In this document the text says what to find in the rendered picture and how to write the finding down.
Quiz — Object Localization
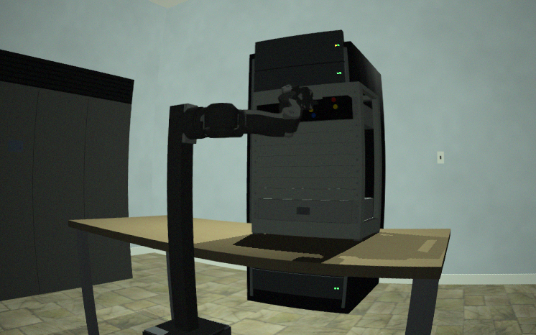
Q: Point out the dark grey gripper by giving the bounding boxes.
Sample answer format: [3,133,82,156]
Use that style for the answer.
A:
[296,85,318,110]

